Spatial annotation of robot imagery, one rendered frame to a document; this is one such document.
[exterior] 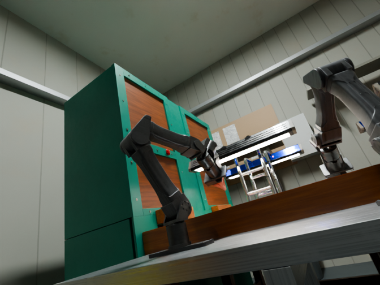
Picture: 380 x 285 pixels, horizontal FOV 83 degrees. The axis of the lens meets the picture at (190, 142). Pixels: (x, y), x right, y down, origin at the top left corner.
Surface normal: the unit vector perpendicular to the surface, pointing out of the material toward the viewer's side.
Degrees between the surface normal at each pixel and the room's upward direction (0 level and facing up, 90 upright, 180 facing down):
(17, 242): 90
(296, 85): 90
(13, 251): 90
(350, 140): 90
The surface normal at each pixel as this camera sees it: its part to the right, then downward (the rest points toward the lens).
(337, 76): -0.34, -0.59
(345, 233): -0.50, -0.23
